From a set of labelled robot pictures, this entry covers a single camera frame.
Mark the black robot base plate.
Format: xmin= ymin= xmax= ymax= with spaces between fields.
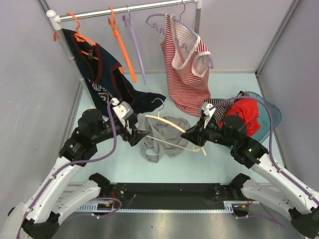
xmin=87 ymin=182 xmax=252 ymax=216

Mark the lilac hanger with striped top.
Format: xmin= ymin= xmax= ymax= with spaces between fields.
xmin=145 ymin=0 xmax=215 ymax=75

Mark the orange hanger with navy top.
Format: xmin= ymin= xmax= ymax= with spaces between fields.
xmin=51 ymin=12 xmax=125 ymax=74

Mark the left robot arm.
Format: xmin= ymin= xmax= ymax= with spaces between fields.
xmin=0 ymin=106 xmax=149 ymax=239

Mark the grey tank top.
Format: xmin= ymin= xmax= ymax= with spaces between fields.
xmin=138 ymin=114 xmax=188 ymax=163

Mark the red garment in basket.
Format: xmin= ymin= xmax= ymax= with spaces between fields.
xmin=224 ymin=99 xmax=261 ymax=137

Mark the empty lilac plastic hanger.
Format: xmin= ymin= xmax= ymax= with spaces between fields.
xmin=122 ymin=6 xmax=148 ymax=86

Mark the metal clothes rail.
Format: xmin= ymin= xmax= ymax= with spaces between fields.
xmin=46 ymin=0 xmax=203 ymax=83

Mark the red white striped tank top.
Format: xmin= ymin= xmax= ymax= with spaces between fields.
xmin=160 ymin=14 xmax=211 ymax=117

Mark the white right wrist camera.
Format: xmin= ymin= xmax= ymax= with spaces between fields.
xmin=198 ymin=102 xmax=216 ymax=129

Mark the navy blue tank top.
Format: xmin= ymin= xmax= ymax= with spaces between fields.
xmin=62 ymin=29 xmax=166 ymax=117

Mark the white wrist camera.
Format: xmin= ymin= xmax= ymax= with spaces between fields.
xmin=198 ymin=102 xmax=216 ymax=129
xmin=111 ymin=98 xmax=134 ymax=126

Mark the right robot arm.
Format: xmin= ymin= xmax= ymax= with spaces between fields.
xmin=181 ymin=116 xmax=319 ymax=239

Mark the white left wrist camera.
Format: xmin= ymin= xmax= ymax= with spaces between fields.
xmin=111 ymin=98 xmax=134 ymax=126

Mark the black white striped garment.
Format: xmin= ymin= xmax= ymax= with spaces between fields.
xmin=204 ymin=98 xmax=238 ymax=125

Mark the teal translucent plastic basket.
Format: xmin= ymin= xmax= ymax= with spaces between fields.
xmin=224 ymin=91 xmax=282 ymax=150

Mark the empty orange plastic hanger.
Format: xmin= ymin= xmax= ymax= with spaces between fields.
xmin=108 ymin=6 xmax=137 ymax=83

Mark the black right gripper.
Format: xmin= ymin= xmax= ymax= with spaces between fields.
xmin=181 ymin=116 xmax=235 ymax=148

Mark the white slotted cable duct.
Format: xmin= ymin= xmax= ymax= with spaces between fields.
xmin=74 ymin=201 xmax=235 ymax=214

